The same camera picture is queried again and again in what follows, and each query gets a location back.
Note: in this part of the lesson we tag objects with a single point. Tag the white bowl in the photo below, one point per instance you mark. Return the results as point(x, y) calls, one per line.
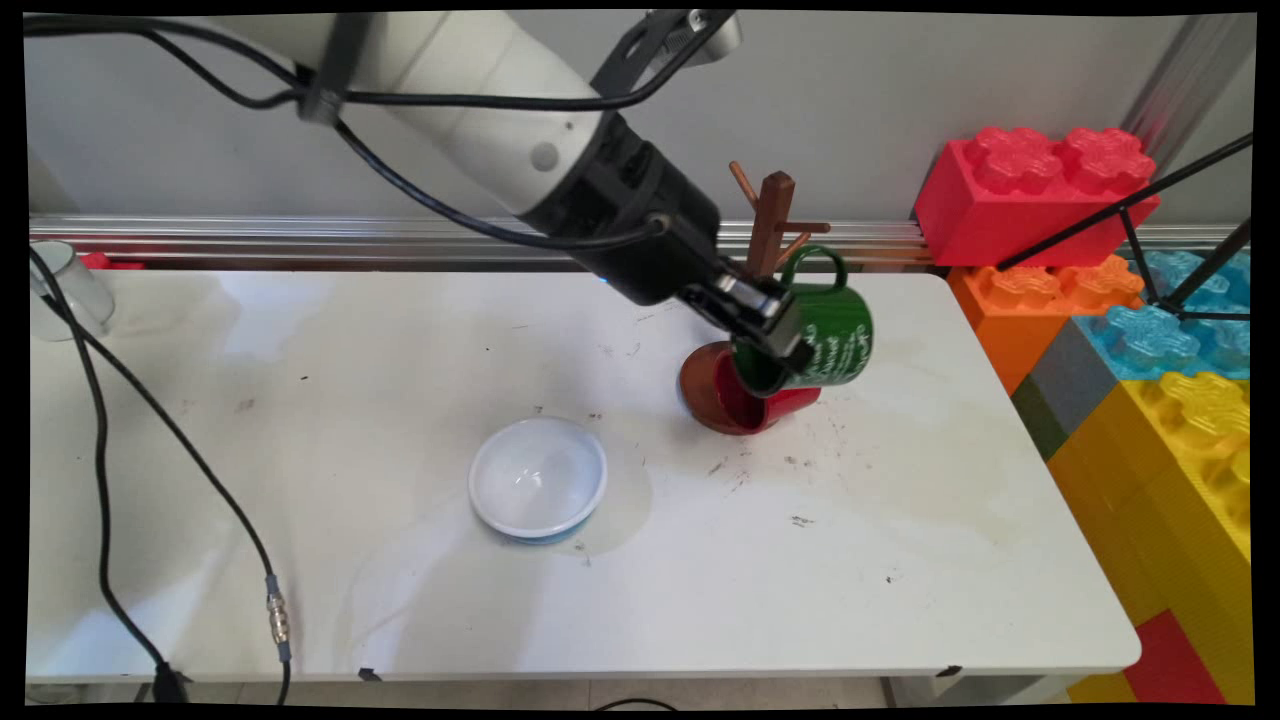
point(537, 478)

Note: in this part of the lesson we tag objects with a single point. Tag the big orange toy brick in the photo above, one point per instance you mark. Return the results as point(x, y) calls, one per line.
point(1010, 320)

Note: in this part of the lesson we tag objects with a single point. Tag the big yellow toy brick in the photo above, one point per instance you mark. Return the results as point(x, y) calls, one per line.
point(1150, 500)

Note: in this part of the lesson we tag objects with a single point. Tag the big grey toy brick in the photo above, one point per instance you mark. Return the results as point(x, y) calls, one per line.
point(1075, 375)

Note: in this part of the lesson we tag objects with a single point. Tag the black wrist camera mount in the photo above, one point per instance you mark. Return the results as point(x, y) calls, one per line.
point(650, 45)

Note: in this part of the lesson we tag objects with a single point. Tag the white translucent mug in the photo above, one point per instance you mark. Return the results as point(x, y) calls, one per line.
point(85, 290)

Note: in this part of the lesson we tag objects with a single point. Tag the green mug with white script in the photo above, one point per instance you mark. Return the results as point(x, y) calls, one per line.
point(840, 340)

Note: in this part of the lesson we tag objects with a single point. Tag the big blue toy brick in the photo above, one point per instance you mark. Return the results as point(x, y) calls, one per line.
point(1150, 340)

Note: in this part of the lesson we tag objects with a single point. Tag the aluminium post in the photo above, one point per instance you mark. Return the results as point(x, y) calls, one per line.
point(1185, 85)

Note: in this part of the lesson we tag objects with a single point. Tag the small red clamp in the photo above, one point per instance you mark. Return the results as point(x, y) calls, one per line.
point(115, 262)

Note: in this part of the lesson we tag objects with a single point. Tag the black tripod stand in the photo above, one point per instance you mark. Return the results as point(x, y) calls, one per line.
point(1130, 205)

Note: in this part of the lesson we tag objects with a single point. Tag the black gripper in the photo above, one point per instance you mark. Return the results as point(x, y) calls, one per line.
point(640, 230)

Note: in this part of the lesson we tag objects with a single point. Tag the big dark green toy brick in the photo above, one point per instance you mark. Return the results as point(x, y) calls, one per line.
point(1040, 420)

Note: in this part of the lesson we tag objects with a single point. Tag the aluminium rail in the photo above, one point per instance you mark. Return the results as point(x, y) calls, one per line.
point(300, 240)

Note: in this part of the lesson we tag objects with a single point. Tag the red mug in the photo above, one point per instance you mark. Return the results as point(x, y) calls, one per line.
point(742, 415)

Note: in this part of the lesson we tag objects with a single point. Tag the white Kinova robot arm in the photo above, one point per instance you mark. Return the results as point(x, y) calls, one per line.
point(470, 100)

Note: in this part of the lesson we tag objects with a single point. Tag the big red toy brick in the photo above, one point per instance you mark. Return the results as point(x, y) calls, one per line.
point(1000, 210)

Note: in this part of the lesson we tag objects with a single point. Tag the small red toy brick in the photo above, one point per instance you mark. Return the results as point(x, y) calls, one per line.
point(1170, 665)

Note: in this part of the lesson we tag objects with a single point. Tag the brown wooden mug tree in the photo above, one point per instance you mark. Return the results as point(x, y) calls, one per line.
point(776, 200)

